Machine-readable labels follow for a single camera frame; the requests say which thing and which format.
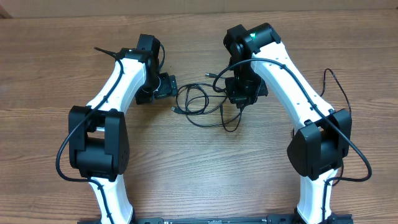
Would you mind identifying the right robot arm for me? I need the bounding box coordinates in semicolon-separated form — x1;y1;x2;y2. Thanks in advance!
223;23;353;223

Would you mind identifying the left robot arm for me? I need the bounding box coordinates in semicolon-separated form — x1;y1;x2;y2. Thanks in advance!
61;34;177;223

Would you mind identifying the black glossy USB cable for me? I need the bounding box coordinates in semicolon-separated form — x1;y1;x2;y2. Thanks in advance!
170;72;245;133

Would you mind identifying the black braided USB-C cable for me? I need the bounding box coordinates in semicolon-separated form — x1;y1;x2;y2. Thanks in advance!
320;68;353;187

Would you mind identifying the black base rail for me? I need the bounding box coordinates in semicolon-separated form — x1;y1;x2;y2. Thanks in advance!
77;213;354;224

